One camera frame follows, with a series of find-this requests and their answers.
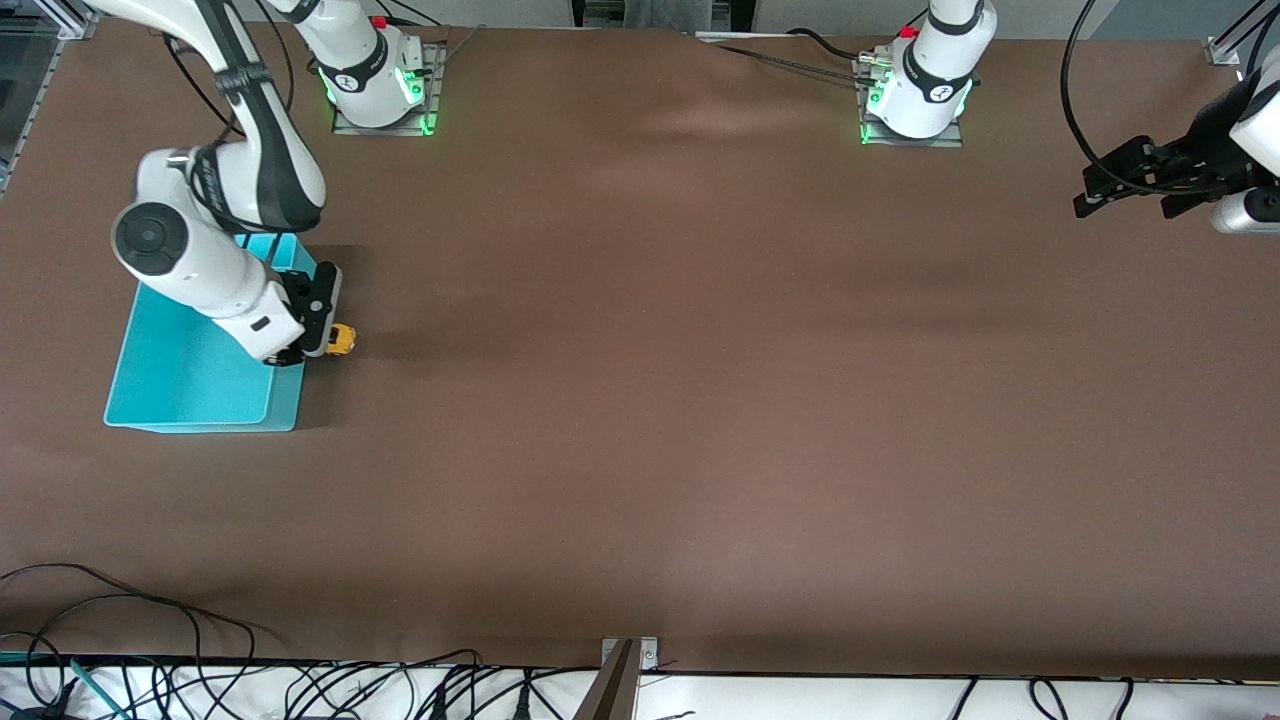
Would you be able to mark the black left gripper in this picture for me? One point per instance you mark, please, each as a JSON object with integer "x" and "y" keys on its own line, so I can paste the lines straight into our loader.
{"x": 1203, "y": 158}

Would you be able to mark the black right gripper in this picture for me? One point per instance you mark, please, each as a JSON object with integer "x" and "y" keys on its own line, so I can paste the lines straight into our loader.
{"x": 302, "y": 297}

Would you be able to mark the yellow beetle toy car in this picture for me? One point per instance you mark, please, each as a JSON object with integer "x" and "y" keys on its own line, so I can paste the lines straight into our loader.
{"x": 343, "y": 342}

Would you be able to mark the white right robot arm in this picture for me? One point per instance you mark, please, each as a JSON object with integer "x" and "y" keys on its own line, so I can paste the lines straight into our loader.
{"x": 190, "y": 260}

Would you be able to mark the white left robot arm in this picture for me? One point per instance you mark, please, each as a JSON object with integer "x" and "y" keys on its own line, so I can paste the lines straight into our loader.
{"x": 930, "y": 60}

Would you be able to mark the turquoise plastic bin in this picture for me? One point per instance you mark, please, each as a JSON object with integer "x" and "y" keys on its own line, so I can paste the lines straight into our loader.
{"x": 190, "y": 390}

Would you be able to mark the black power plug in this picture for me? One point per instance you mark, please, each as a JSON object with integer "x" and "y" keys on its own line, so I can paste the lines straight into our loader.
{"x": 438, "y": 702}
{"x": 523, "y": 700}

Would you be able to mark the aluminium corner bracket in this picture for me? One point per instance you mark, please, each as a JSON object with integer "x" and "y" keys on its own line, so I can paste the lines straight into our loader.
{"x": 1222, "y": 52}
{"x": 75, "y": 22}

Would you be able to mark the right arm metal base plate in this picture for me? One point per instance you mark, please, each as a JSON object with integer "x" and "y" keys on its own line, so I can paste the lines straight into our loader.
{"x": 436, "y": 70}

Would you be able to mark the silver table edge bracket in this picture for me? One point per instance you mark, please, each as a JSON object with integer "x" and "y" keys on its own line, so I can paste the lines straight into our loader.
{"x": 648, "y": 655}

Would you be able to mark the dark camera mount pole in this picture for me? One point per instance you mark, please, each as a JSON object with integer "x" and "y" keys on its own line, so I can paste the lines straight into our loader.
{"x": 610, "y": 690}

